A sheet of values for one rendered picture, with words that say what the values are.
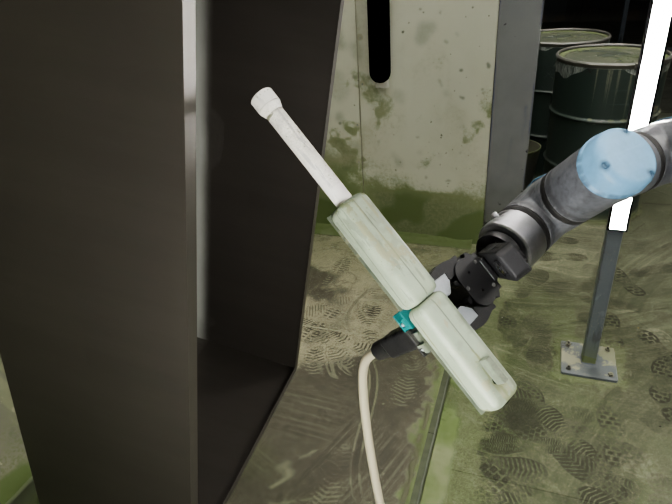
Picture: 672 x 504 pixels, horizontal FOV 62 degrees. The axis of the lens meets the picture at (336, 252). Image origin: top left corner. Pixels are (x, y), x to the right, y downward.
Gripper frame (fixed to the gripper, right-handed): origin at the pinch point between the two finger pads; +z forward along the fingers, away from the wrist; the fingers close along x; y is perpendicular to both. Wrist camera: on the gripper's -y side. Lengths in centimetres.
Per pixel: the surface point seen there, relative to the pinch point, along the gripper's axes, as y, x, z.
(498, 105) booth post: 121, 28, -176
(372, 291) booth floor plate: 173, -4, -90
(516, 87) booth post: 111, 29, -181
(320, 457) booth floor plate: 123, -31, -10
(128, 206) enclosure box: 5.7, 34.7, 18.4
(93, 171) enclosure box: 4.7, 40.3, 19.4
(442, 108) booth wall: 137, 45, -163
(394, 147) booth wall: 165, 46, -148
